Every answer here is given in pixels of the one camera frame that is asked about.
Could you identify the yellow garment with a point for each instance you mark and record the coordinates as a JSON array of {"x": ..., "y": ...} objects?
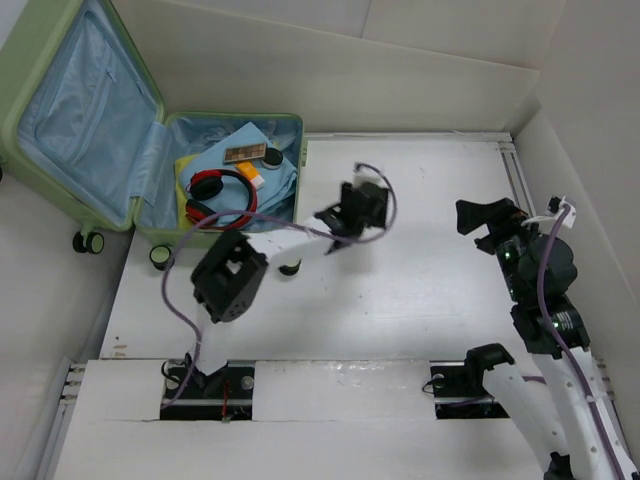
[{"x": 184, "y": 169}]

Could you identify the black round jar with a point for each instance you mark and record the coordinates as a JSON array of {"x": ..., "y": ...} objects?
[{"x": 272, "y": 159}]

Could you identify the green suitcase blue lining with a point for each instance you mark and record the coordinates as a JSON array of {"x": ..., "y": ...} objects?
[{"x": 84, "y": 125}]

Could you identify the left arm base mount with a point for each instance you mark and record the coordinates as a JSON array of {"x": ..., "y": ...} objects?
[{"x": 225, "y": 396}]

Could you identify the eyeshadow palette with mirror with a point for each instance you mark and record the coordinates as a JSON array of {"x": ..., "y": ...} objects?
[{"x": 246, "y": 153}]

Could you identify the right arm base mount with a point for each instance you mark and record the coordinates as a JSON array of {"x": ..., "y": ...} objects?
[{"x": 456, "y": 397}]

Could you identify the orange white sunscreen tube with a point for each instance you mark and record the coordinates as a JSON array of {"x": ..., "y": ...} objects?
[{"x": 248, "y": 169}]

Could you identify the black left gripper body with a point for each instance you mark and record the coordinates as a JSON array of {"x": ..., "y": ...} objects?
[{"x": 375, "y": 223}]

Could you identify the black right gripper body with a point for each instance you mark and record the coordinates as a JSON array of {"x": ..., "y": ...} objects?
[{"x": 510, "y": 238}]

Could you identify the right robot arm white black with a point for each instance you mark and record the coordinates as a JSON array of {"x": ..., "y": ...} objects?
[{"x": 572, "y": 435}]

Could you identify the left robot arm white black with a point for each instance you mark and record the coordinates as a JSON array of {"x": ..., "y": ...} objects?
[{"x": 227, "y": 279}]

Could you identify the red black headphones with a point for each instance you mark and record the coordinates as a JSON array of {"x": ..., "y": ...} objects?
[{"x": 221, "y": 191}]

